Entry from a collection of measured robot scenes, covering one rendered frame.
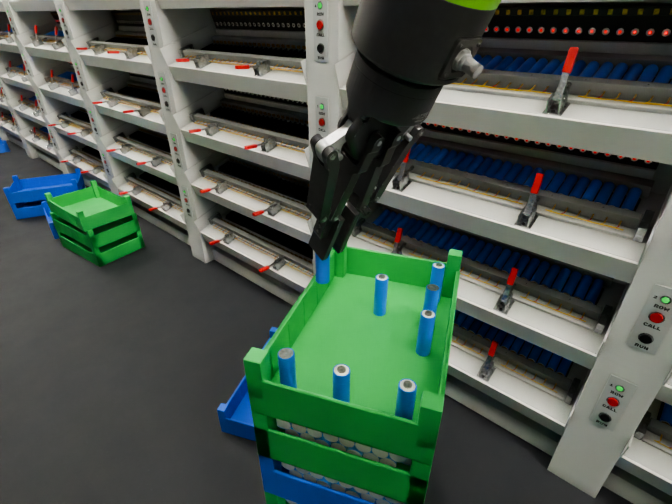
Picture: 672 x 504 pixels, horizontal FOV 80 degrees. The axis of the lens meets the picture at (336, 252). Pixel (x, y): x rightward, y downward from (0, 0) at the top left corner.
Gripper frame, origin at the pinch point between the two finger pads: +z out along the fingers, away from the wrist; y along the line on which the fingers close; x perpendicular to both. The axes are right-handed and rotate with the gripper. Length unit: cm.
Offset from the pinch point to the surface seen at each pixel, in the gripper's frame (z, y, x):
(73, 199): 111, -6, 128
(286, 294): 83, 34, 32
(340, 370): 4.8, -7.6, -13.0
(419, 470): 8.2, -5.3, -25.0
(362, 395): 10.7, -4.1, -15.8
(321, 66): 7, 33, 43
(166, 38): 31, 25, 103
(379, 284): 9.3, 7.5, -5.5
